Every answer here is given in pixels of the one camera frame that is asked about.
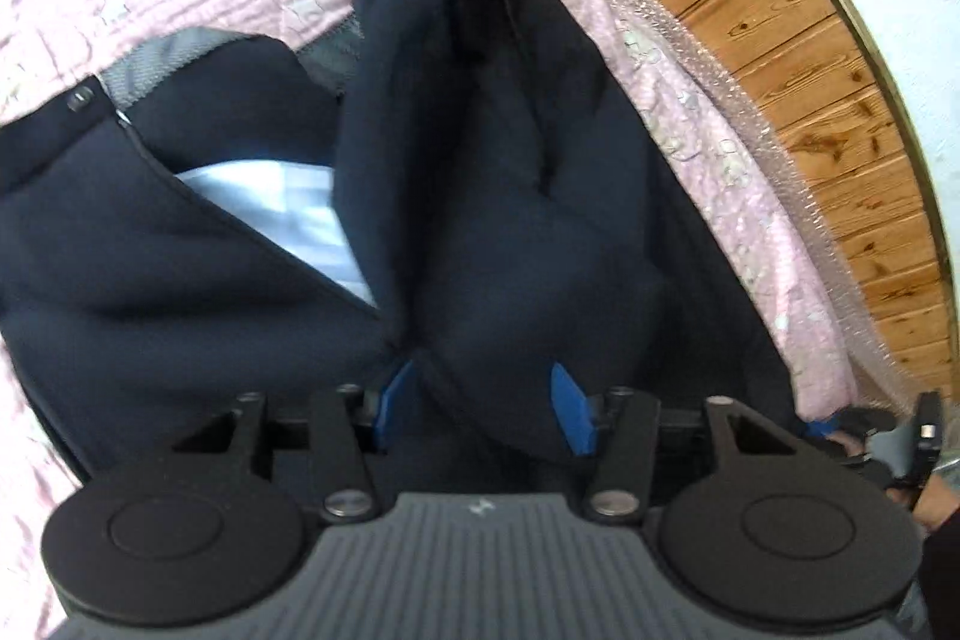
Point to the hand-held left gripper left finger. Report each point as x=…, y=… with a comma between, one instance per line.
x=391, y=407

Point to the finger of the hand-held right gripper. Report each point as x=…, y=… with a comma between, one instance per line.
x=855, y=421

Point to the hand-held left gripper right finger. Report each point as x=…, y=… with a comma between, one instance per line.
x=571, y=411

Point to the black shorts garment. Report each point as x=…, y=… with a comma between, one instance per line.
x=487, y=197

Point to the person's right hand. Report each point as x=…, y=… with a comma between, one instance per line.
x=941, y=505

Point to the clear bubble wrap sheet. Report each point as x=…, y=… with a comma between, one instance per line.
x=675, y=33

